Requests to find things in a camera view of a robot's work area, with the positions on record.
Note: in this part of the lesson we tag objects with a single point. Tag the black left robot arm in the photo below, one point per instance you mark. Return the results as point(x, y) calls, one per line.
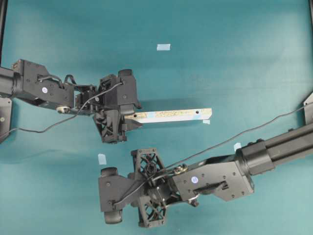
point(33, 84)

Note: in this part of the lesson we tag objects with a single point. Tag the blue tape piece right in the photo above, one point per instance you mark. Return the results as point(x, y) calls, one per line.
point(237, 146)

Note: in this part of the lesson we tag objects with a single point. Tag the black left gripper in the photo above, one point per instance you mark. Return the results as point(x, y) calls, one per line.
point(108, 118)

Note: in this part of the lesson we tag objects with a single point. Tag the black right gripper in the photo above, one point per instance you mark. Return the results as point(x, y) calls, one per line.
point(151, 202)

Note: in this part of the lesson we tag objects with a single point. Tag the blue tape piece top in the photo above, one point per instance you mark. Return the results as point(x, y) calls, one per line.
point(163, 47)

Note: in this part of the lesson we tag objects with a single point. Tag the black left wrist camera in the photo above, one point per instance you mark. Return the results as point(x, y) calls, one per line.
point(121, 98)

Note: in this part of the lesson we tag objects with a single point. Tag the blue tape piece lower-left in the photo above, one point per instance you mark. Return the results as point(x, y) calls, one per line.
point(102, 159)

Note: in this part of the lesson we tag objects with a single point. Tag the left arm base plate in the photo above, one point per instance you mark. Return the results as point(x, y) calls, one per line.
point(6, 107)

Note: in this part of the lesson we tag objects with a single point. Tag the black table frame rail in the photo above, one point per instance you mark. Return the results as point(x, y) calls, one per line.
point(3, 11)

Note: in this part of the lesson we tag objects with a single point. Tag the white particle board plank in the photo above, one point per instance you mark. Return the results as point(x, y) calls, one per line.
point(171, 115)

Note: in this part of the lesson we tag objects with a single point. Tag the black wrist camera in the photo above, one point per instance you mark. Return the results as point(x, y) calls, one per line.
point(116, 192)
point(121, 98)

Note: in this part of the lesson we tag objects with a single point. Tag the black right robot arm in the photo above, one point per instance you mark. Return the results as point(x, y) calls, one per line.
point(227, 177)

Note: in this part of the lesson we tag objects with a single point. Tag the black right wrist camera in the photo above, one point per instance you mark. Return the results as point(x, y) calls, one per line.
point(116, 192)

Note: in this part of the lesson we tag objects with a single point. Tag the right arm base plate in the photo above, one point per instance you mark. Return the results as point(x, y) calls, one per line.
point(308, 106)

